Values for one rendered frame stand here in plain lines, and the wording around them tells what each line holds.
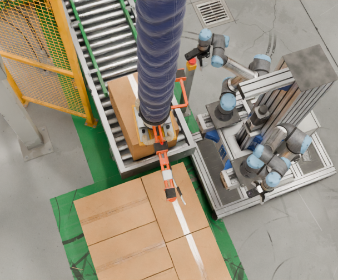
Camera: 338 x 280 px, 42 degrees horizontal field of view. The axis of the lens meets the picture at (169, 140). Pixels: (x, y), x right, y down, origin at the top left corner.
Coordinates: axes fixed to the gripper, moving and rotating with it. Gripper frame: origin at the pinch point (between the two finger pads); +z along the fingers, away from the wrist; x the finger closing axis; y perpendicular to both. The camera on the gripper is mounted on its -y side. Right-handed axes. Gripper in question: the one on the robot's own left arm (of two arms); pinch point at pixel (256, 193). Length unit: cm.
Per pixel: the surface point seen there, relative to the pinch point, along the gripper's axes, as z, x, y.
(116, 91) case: 57, 125, -54
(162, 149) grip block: 30, 57, -40
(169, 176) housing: 30, 36, -43
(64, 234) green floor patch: 152, 47, -137
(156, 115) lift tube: 8, 74, -39
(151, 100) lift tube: -20, 74, -43
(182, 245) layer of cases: 98, -6, -43
